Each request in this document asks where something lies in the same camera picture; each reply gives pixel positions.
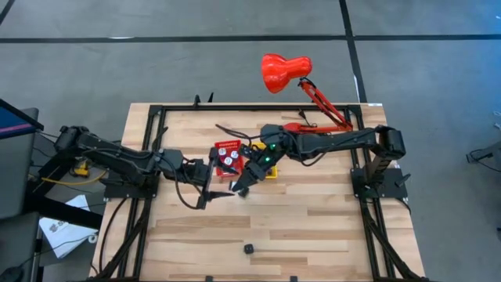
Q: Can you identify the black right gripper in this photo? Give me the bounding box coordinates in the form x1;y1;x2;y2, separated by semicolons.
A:
231;124;294;198

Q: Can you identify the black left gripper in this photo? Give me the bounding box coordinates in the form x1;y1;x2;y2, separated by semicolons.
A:
171;146;240;211

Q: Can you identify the grey office chair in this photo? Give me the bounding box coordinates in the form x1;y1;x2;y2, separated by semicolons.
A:
0;107;42;282

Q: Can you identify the yellow plastic basket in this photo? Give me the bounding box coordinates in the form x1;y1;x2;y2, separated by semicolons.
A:
250;141;279;180

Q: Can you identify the red plastic basket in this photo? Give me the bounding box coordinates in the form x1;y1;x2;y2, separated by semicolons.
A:
213;139;246;179

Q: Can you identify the red desk lamp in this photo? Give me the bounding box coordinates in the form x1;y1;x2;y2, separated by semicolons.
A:
261;53;354;136

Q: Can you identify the black support beam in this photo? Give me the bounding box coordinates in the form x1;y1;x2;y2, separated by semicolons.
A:
25;193;103;230

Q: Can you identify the white paper sheet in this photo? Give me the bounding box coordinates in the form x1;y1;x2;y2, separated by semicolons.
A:
38;194;99;259

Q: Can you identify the computer monitor blue screen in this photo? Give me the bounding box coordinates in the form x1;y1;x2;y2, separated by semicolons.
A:
0;98;45;141

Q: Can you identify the black aluminium table frame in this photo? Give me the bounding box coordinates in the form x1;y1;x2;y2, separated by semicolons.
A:
88;103;430;282

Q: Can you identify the black lamp power cable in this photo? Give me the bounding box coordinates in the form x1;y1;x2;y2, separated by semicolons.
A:
296;108;314;128

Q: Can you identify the yellow cable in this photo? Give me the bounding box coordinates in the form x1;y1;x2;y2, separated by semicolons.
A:
38;164;105;187

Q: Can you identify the black floor stand with cable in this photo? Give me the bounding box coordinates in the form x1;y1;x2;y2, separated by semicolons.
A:
465;140;501;199

